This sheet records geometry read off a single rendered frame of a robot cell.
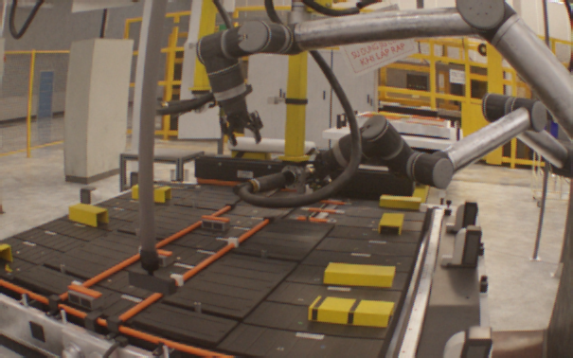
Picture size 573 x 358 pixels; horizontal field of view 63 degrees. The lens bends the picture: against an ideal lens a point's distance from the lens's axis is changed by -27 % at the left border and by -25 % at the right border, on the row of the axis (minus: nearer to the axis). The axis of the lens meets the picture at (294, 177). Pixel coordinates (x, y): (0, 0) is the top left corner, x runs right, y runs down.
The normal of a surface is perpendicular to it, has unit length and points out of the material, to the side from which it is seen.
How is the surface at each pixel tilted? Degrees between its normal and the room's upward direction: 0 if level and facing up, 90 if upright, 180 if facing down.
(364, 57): 90
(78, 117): 90
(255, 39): 90
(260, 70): 90
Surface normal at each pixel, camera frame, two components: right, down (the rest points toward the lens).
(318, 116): -0.27, 0.15
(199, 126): 0.16, 0.17
